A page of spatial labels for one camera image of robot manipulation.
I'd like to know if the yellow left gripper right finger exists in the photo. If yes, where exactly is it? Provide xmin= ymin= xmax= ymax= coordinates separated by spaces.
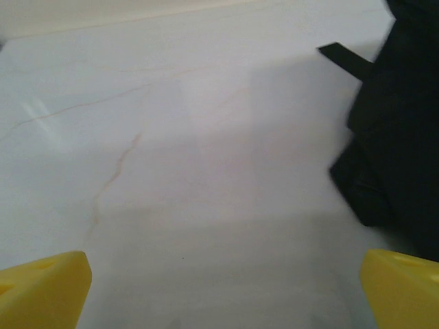
xmin=359 ymin=249 xmax=439 ymax=329

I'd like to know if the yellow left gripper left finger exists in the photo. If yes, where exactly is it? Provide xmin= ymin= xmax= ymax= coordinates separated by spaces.
xmin=0 ymin=250 xmax=93 ymax=329

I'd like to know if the black fabric backpack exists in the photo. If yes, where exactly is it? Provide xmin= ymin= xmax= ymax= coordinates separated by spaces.
xmin=317 ymin=0 xmax=439 ymax=263

